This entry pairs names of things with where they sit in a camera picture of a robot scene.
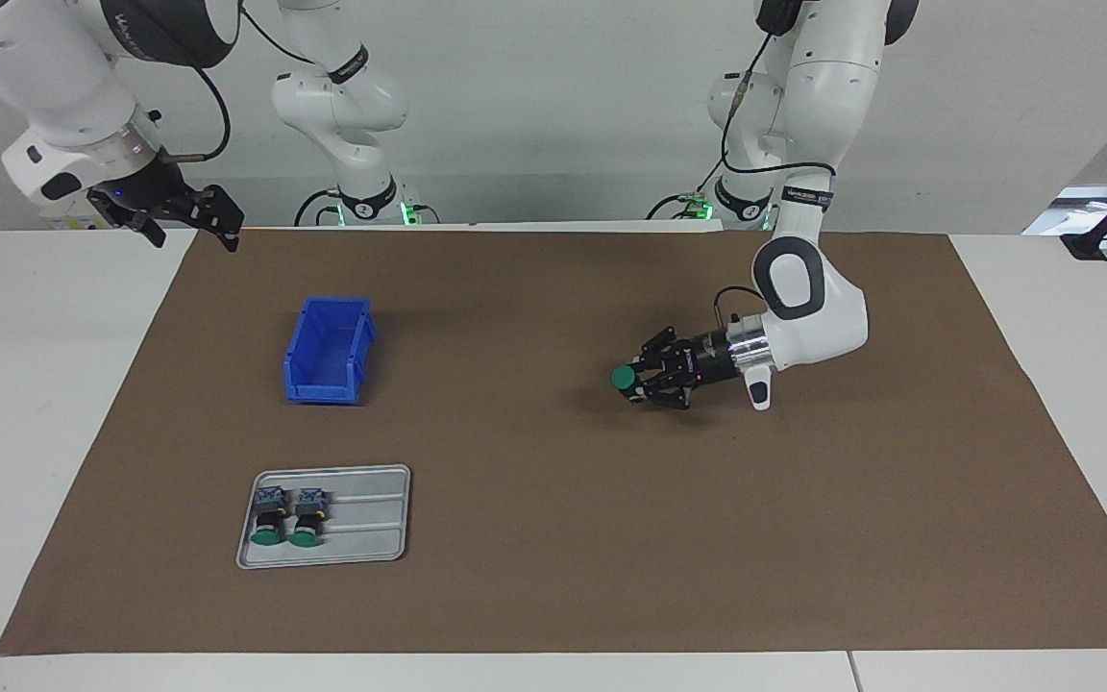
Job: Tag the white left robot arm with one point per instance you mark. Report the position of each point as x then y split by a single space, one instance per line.
823 106

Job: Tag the beige wall socket box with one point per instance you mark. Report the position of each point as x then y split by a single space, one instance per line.
73 222

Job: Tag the blue plastic storage bin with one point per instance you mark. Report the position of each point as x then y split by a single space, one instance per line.
328 356

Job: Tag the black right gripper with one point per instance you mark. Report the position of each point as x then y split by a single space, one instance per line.
145 190

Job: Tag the green push button switch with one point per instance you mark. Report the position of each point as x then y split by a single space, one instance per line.
623 378
270 514
308 514

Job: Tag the brown table mat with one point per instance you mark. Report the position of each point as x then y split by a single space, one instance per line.
707 529

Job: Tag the silver metal tray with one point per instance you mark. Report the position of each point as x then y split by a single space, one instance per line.
366 519

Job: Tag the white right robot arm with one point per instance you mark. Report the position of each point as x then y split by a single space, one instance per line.
44 77

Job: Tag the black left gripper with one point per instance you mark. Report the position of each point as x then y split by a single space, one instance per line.
710 358

